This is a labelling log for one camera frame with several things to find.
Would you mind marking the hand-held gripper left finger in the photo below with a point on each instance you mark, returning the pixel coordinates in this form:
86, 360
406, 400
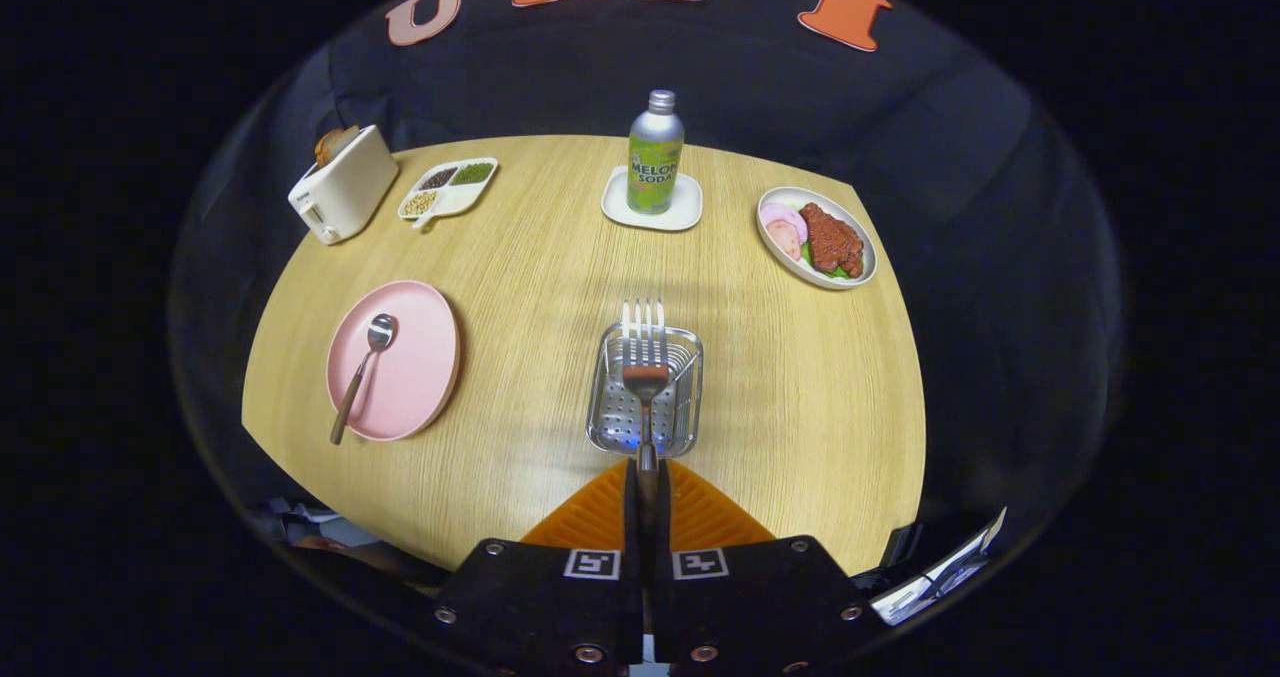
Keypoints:
632, 517

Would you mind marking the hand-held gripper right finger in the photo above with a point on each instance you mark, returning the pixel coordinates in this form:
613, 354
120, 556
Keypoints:
664, 517

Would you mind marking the metal mesh basket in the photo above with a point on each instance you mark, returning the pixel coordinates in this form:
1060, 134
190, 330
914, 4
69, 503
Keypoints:
610, 419

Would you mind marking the pink round plate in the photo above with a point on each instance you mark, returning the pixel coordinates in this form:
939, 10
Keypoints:
420, 362

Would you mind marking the white oval plate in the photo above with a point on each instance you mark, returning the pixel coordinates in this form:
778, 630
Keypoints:
775, 257

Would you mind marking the green lettuce leaf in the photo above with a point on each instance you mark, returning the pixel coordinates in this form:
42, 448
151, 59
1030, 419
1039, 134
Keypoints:
828, 271

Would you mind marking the white square coaster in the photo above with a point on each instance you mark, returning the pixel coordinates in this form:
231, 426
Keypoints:
615, 213

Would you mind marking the pink ham slices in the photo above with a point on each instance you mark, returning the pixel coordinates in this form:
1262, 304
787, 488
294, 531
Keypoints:
782, 225

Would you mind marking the red-brown meat piece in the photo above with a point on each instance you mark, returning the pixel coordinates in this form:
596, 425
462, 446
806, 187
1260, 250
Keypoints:
830, 239

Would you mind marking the green soda bottle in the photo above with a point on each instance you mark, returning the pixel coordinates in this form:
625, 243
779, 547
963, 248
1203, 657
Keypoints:
655, 172

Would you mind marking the white divided snack dish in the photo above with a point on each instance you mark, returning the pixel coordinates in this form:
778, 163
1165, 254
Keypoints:
455, 200

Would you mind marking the pile of pale soybeans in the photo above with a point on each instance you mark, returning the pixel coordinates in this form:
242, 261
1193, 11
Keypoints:
420, 204

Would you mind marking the pile of green beans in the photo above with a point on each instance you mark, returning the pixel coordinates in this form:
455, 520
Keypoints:
473, 173

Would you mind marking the pile of dark beans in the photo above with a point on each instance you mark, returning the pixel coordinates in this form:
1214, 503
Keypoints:
438, 179

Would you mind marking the white toaster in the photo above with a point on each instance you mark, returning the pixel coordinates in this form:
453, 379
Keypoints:
345, 192

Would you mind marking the toasted bread slices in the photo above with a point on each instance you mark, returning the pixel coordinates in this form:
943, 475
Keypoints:
333, 143

